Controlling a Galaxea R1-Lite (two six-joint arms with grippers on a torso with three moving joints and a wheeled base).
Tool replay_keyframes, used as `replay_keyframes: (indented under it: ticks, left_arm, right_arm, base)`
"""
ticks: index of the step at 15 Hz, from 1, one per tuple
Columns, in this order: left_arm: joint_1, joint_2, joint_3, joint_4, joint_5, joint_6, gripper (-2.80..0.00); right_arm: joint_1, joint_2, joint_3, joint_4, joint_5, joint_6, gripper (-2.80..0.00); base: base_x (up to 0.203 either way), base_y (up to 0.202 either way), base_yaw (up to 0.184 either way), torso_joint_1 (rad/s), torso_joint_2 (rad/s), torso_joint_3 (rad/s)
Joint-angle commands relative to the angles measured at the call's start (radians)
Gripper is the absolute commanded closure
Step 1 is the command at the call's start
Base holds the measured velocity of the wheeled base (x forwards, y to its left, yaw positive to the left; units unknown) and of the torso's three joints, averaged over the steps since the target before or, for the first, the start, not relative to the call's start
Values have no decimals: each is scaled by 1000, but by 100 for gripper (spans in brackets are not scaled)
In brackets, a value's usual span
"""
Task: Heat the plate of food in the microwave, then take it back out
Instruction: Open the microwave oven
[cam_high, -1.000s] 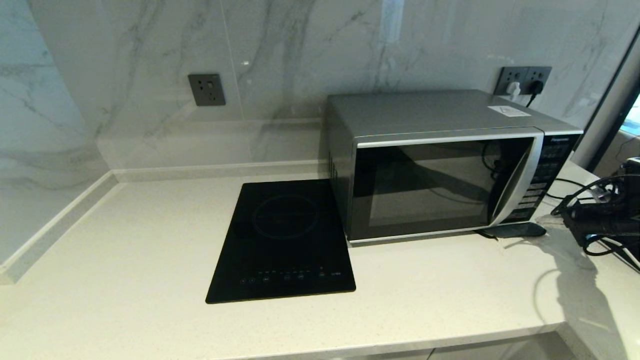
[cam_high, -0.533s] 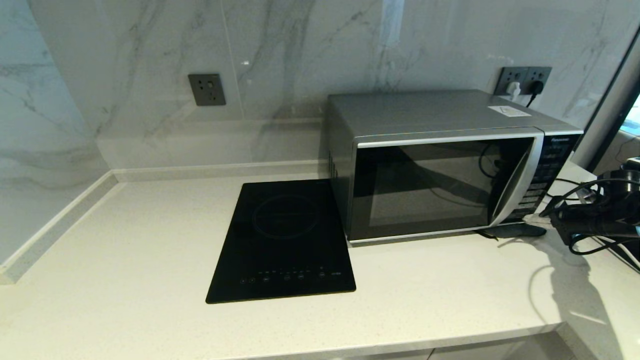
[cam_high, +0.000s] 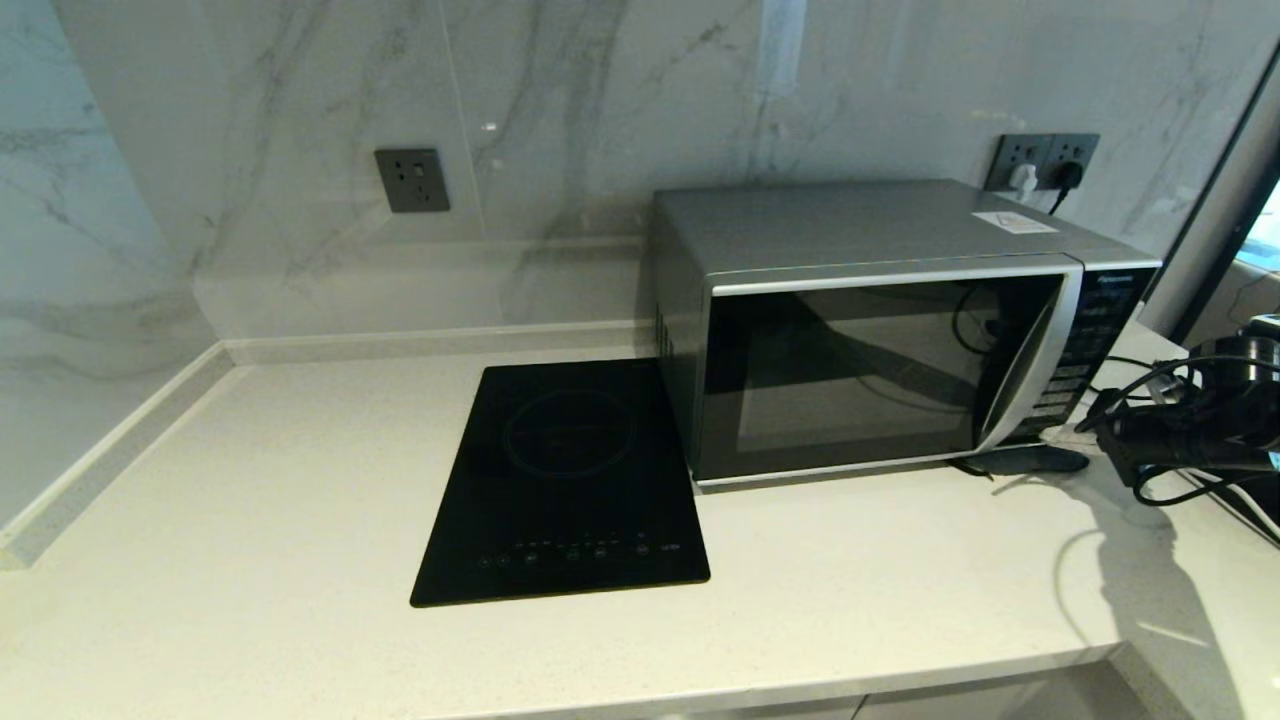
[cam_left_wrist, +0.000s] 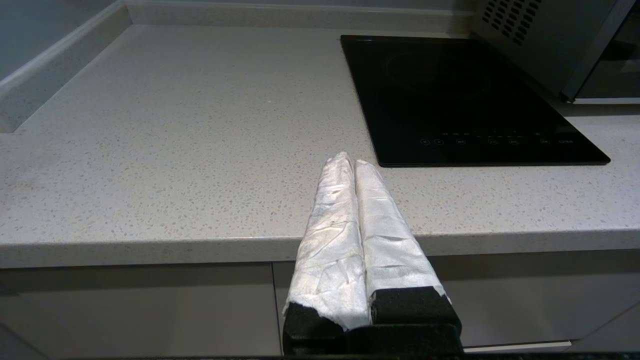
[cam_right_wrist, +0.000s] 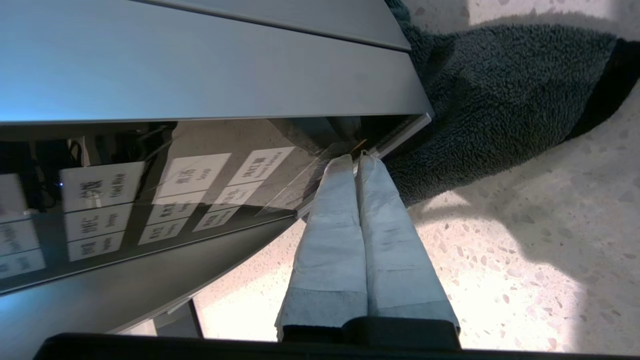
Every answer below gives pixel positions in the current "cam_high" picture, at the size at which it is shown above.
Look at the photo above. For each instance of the grey double wall socket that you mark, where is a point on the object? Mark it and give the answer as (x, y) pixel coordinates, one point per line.
(1022, 147)

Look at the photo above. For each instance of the silver Panasonic microwave oven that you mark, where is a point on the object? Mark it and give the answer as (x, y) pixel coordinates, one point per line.
(850, 225)

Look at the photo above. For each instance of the black rubber pad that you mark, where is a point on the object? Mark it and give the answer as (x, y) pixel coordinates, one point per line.
(1040, 460)

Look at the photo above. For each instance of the grey single wall socket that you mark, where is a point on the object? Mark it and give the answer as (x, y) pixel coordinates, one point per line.
(411, 180)

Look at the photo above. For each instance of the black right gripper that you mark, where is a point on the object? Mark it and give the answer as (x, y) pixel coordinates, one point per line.
(1150, 438)

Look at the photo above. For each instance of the white power plug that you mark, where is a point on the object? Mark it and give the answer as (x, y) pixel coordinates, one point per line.
(1024, 181)

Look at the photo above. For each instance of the black induction cooktop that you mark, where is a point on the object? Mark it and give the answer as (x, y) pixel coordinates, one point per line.
(560, 500)

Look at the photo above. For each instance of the beige armchair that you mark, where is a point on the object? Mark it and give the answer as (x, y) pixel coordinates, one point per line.
(1235, 300)

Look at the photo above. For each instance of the white warning sticker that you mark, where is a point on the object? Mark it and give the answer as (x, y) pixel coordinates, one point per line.
(1015, 222)

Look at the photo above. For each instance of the black power plug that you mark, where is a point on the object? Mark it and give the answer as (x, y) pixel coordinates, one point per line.
(1070, 176)

